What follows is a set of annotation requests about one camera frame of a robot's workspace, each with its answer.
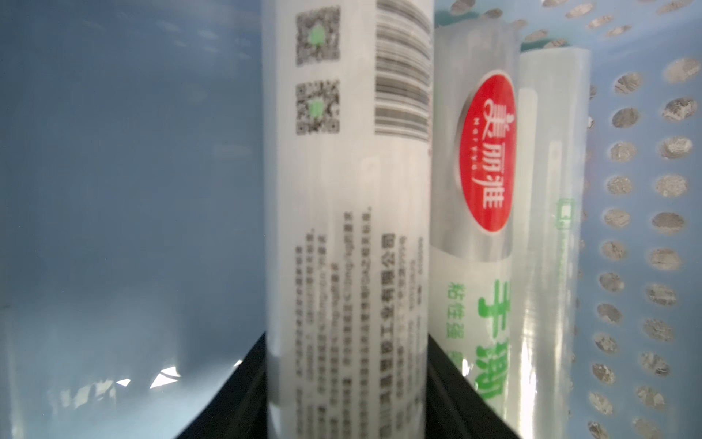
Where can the plastic wrap roll red label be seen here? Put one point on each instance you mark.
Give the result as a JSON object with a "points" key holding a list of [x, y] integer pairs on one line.
{"points": [[347, 112]]}

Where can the plastic wrap roll green print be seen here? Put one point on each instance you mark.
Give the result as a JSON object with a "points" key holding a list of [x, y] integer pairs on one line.
{"points": [[472, 195]]}

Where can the light blue perforated plastic basket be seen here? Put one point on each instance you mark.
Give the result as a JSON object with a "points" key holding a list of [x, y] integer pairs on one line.
{"points": [[132, 277]]}

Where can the plastic wrap roll green label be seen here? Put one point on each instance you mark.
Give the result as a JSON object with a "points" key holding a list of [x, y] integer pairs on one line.
{"points": [[553, 105]]}

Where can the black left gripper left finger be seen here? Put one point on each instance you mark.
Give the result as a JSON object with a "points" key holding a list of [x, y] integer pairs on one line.
{"points": [[239, 409]]}

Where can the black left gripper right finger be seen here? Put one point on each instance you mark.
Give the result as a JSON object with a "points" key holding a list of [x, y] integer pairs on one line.
{"points": [[453, 407]]}

